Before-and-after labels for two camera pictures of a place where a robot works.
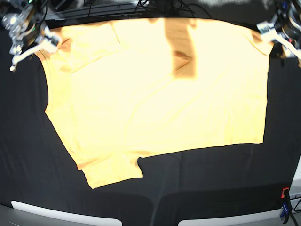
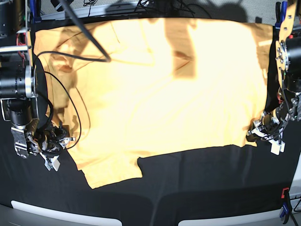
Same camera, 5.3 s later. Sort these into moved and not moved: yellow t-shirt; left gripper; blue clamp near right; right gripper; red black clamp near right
Moved: right gripper; left gripper
Not moved: blue clamp near right; yellow t-shirt; red black clamp near right
